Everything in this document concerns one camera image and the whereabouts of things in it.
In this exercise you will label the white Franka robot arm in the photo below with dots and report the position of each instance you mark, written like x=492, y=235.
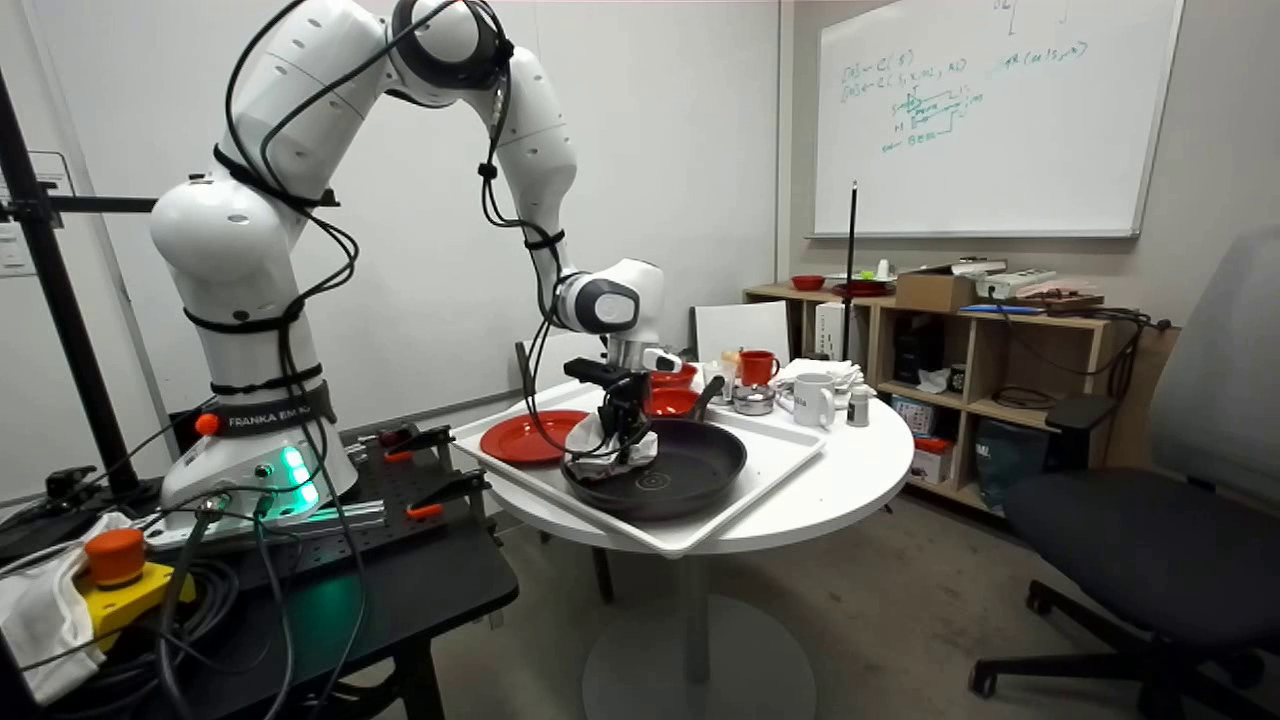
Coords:
x=241, y=253

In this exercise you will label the wooden cube shelf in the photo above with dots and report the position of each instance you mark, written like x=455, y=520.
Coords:
x=1055, y=354

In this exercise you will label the red and white small box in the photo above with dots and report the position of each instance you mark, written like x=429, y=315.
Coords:
x=934, y=460

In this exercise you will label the dark blue storage bin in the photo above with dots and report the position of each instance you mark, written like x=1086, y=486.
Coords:
x=1010, y=466

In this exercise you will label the red dinner plate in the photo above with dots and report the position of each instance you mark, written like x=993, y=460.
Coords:
x=514, y=438

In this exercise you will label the round white pedestal table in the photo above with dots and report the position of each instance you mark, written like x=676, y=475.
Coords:
x=855, y=492

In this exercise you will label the white tea towel red print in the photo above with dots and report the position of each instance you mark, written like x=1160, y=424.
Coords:
x=606, y=466

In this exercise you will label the small red shelf bowl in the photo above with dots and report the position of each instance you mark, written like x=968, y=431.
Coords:
x=807, y=281

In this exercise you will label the red mug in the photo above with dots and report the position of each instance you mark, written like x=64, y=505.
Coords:
x=758, y=370

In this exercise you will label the black camera stand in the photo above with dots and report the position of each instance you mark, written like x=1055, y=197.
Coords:
x=54, y=293

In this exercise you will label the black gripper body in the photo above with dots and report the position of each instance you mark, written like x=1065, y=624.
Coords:
x=627, y=405

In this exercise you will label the thin black pole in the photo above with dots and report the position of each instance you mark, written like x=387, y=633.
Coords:
x=855, y=265

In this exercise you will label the yellow red emergency stop button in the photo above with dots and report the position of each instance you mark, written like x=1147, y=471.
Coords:
x=117, y=566

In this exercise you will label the black robot workbench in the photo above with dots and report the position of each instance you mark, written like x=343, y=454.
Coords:
x=425, y=587

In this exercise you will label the black clamp orange tip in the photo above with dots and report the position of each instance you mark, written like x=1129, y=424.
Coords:
x=419, y=441
x=435, y=505

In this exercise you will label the dark red shelf plate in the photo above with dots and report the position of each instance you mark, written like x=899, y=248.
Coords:
x=865, y=285

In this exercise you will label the red bowl with dark contents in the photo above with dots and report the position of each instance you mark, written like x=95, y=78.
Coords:
x=676, y=379

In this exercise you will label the white napkin pile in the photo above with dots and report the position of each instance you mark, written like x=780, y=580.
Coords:
x=820, y=375

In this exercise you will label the clear glass tealight holder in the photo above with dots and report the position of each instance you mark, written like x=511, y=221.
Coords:
x=767, y=402
x=741, y=399

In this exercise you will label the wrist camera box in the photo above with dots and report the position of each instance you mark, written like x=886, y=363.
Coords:
x=606, y=375

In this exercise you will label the wall whiteboard with green writing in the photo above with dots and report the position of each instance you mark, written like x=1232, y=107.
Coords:
x=984, y=121

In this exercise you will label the white printed mug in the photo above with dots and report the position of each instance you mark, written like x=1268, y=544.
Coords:
x=813, y=405

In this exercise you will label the small grey shaker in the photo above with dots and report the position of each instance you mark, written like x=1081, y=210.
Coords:
x=857, y=405

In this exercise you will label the plain red bowl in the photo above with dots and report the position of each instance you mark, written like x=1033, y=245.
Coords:
x=676, y=405

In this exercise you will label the grey office chair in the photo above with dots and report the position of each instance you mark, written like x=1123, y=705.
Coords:
x=1173, y=535

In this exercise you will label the small brown cardboard box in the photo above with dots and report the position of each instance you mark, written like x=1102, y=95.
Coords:
x=934, y=293

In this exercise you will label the stack of papers and books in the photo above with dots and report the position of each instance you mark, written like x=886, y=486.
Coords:
x=1012, y=285

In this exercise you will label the white rag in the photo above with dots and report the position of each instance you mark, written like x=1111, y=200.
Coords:
x=34, y=624

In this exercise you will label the white rectangular tray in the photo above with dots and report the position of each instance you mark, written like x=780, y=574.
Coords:
x=784, y=454

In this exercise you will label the dark nonstick frying pan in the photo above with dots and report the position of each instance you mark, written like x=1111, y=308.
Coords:
x=694, y=471

